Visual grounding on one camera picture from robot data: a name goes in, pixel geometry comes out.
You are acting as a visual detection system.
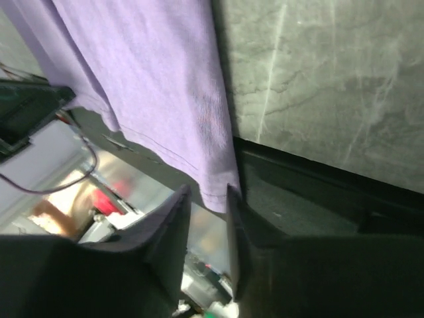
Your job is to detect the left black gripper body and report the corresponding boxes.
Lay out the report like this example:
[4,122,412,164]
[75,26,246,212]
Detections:
[1,79,76,156]

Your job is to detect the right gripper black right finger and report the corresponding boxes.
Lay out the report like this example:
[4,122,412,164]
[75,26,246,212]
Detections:
[227,187,423,317]

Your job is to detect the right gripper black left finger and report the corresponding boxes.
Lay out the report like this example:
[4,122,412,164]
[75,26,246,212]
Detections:
[1,185,191,317]

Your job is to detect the lavender t shirt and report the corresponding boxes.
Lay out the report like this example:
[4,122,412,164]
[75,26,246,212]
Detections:
[1,1,239,213]

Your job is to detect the black base beam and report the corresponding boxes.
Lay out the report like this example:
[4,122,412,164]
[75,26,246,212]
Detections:
[76,109,424,239]

